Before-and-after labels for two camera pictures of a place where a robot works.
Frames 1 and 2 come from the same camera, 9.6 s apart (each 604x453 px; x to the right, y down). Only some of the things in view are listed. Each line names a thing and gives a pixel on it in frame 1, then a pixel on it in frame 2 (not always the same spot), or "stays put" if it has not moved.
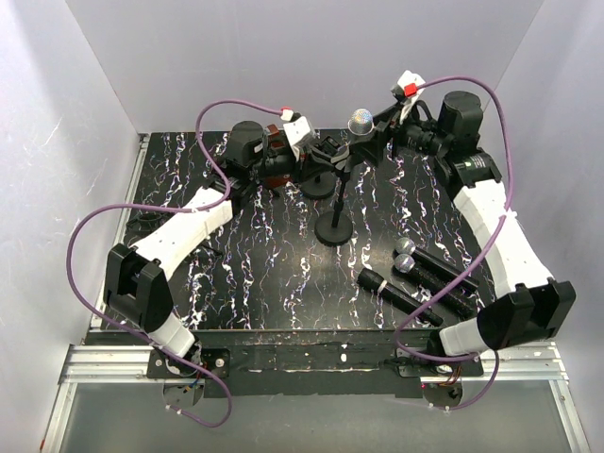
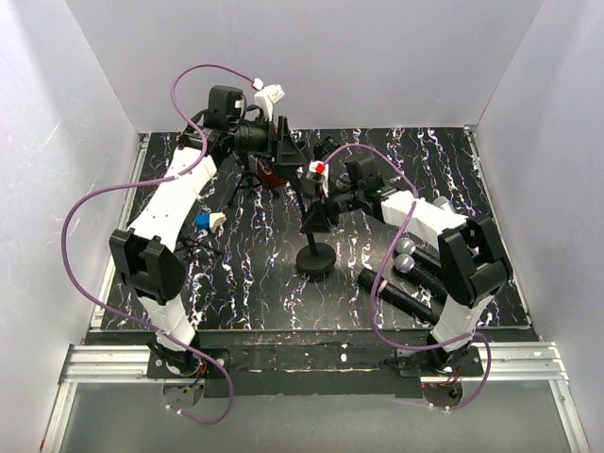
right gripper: [387, 123] to [317, 219]
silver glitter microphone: [360, 123] to [440, 201]
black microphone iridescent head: [407, 246] stays put
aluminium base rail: [103, 356] stays put
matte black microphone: [376, 282] stays put
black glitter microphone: [461, 298] stays put
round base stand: [334, 228] to [313, 261]
